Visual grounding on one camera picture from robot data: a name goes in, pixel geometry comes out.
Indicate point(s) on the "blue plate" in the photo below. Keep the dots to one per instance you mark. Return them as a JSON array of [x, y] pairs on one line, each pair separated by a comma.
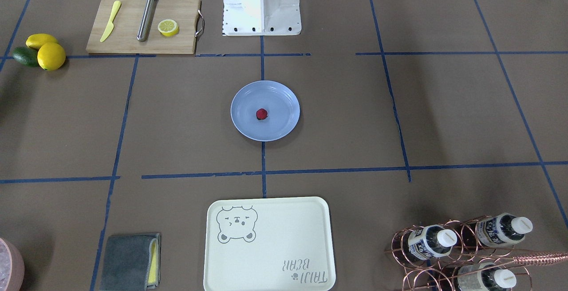
[[281, 103]]

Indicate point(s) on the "red strawberry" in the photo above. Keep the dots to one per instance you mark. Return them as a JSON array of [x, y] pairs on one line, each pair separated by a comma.
[[261, 114]]

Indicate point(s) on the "cream bear tray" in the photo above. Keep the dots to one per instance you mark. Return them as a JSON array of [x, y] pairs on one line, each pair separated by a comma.
[[269, 244]]

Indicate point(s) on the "half lemon slice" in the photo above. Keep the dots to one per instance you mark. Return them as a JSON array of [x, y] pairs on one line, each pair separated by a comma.
[[168, 28]]

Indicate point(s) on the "steel muddler black cap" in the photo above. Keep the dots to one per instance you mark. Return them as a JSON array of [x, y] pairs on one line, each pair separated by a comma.
[[147, 17]]

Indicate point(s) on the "tea bottle white cap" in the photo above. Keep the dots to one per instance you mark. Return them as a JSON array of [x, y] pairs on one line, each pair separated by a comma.
[[431, 241]]

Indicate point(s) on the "grey folded cloth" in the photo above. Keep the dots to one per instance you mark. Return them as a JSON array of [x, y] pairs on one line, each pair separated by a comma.
[[132, 262]]

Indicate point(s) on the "yellow plastic knife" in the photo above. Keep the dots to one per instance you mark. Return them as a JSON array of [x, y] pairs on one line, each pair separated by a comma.
[[110, 23]]

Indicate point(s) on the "yellow lemon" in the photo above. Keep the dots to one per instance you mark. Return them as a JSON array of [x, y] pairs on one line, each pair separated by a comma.
[[36, 41], [51, 56]]

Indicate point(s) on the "green avocado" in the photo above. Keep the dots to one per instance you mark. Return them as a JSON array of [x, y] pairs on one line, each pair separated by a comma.
[[26, 56]]

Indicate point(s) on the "pink bowl with ice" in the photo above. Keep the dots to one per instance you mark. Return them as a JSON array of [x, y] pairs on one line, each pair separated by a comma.
[[12, 267]]

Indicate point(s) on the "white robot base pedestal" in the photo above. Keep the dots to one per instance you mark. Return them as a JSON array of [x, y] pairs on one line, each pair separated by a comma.
[[261, 18]]

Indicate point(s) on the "copper wire bottle rack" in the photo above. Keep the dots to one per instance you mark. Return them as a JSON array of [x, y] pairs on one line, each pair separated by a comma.
[[438, 274]]

